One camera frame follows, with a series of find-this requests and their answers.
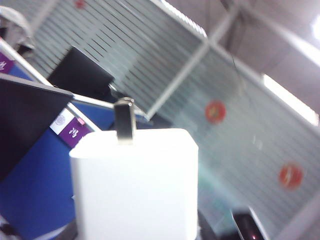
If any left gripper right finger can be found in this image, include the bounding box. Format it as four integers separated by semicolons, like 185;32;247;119
198;207;270;240

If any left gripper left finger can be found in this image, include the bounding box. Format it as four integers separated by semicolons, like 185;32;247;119
49;219;79;240

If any white charging base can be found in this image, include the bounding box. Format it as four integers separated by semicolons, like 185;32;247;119
68;96;200;240

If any blue office partition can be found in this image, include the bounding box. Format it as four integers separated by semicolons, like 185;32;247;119
0;39;115;240

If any purple white sign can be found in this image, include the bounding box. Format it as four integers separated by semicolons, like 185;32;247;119
0;51;16;75
49;108;94;149

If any black ASUS monitor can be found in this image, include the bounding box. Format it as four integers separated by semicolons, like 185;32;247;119
0;73;75;181

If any black background monitor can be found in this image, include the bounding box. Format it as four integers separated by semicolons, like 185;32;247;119
47;45;116;102

